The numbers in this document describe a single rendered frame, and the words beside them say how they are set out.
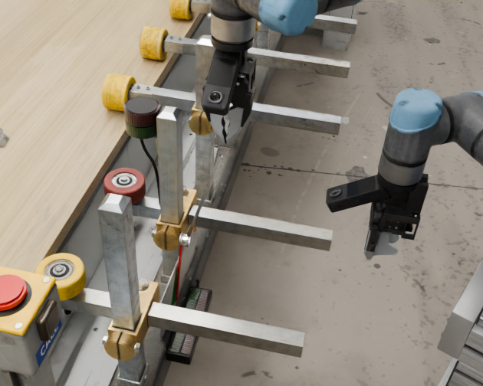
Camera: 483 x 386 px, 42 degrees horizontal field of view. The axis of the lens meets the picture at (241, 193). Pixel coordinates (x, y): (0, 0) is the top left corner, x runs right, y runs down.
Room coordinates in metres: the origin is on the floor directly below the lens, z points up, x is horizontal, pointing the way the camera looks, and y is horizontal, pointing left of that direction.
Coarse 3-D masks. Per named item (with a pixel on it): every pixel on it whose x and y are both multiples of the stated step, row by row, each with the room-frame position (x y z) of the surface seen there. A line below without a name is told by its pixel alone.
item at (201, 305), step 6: (204, 294) 0.83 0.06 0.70; (204, 300) 0.81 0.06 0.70; (198, 306) 0.80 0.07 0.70; (204, 306) 0.80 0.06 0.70; (186, 336) 0.72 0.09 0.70; (192, 336) 0.72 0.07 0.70; (186, 342) 0.71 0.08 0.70; (192, 342) 0.71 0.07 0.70; (186, 348) 0.70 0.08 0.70; (186, 354) 0.68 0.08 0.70
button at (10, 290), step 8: (0, 280) 0.38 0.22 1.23; (8, 280) 0.38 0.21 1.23; (16, 280) 0.38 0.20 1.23; (0, 288) 0.37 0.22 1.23; (8, 288) 0.37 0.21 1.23; (16, 288) 0.37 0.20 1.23; (24, 288) 0.38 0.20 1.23; (0, 296) 0.36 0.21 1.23; (8, 296) 0.36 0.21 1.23; (16, 296) 0.36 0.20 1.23; (24, 296) 0.37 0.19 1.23; (0, 304) 0.35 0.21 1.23; (8, 304) 0.36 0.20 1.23; (16, 304) 0.36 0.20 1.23
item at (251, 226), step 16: (144, 208) 0.91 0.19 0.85; (192, 208) 0.91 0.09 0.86; (208, 208) 0.92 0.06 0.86; (208, 224) 0.89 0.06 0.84; (224, 224) 0.88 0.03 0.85; (240, 224) 0.88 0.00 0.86; (256, 224) 0.88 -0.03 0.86; (272, 224) 0.88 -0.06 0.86; (288, 224) 0.89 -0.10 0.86; (272, 240) 0.87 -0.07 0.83; (288, 240) 0.86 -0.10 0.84; (304, 240) 0.86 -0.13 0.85; (320, 240) 0.85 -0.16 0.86
